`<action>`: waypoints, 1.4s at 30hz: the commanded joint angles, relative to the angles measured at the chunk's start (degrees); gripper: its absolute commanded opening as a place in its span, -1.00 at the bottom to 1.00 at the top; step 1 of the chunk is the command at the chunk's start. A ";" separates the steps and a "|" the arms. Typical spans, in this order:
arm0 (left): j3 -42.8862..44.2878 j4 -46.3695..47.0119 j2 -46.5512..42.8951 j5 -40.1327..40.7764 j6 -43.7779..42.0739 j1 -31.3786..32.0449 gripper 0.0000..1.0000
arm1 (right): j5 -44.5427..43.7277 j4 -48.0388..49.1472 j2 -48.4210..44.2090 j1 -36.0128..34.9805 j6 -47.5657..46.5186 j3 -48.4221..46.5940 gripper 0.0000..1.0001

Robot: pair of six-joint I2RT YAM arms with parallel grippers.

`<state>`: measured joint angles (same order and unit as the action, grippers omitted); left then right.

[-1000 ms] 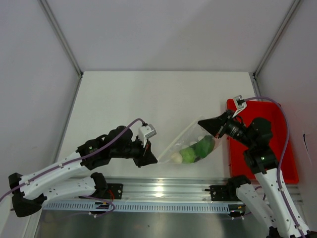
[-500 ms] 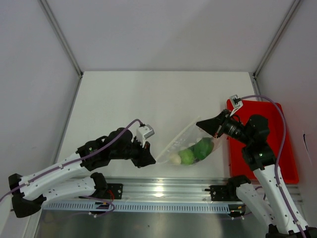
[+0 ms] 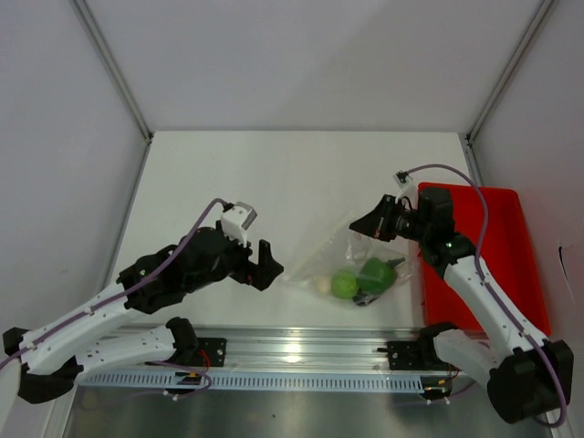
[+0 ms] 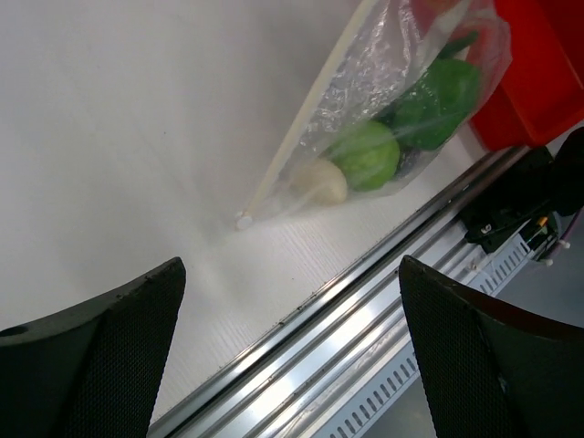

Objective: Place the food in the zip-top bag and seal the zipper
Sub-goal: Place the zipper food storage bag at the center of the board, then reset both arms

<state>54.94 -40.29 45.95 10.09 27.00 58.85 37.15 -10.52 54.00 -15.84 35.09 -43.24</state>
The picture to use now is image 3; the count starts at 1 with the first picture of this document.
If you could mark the purple toy eggplant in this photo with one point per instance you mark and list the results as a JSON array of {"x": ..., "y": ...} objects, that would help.
[{"x": 363, "y": 300}]

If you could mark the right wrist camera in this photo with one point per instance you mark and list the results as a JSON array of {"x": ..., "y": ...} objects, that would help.
[{"x": 408, "y": 189}]

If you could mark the red plastic tray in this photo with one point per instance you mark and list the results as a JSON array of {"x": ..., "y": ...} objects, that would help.
[{"x": 506, "y": 249}]

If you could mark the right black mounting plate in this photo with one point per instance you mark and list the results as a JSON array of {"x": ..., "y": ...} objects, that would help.
[{"x": 411, "y": 355}]

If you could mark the aluminium frame post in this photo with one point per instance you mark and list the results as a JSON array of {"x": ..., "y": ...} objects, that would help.
[
  {"x": 111, "y": 65},
  {"x": 528, "y": 38}
]

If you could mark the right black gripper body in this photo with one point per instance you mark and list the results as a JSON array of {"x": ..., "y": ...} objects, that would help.
[{"x": 410, "y": 226}]

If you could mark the right aluminium frame post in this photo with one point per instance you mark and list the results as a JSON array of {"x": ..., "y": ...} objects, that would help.
[{"x": 528, "y": 38}]

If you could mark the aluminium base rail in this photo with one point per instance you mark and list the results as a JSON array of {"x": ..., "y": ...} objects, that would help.
[{"x": 247, "y": 351}]

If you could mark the green bell pepper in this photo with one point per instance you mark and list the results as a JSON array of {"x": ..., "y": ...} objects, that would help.
[{"x": 375, "y": 277}]

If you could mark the black mounting plate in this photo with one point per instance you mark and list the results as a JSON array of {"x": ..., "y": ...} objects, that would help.
[
  {"x": 411, "y": 355},
  {"x": 210, "y": 352}
]

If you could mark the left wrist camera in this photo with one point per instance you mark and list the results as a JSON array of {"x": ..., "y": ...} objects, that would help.
[{"x": 236, "y": 220}]

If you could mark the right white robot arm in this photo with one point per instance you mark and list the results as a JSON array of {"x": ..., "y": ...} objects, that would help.
[{"x": 523, "y": 372}]

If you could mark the white egg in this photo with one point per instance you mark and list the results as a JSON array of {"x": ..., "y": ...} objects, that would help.
[{"x": 322, "y": 284}]

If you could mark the white slotted cable duct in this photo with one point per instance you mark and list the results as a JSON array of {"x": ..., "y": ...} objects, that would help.
[{"x": 260, "y": 381}]

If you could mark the left aluminium frame post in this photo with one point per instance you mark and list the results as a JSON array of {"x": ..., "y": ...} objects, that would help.
[{"x": 111, "y": 65}]

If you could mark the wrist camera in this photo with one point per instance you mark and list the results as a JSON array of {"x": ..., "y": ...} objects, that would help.
[
  {"x": 408, "y": 189},
  {"x": 236, "y": 220}
]

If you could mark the green chili pepper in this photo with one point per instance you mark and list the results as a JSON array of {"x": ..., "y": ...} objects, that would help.
[{"x": 395, "y": 262}]

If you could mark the bumpy green toy vegetable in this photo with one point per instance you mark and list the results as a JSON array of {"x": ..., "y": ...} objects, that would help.
[{"x": 344, "y": 284}]

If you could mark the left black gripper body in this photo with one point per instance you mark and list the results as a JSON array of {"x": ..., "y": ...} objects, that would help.
[{"x": 234, "y": 263}]

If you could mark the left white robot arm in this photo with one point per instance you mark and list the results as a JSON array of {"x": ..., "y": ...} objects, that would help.
[{"x": 53, "y": 359}]

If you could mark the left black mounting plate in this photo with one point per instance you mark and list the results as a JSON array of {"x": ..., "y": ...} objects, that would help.
[{"x": 210, "y": 352}]

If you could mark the clear dotted zip bag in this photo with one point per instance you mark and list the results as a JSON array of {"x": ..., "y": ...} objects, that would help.
[{"x": 327, "y": 245}]

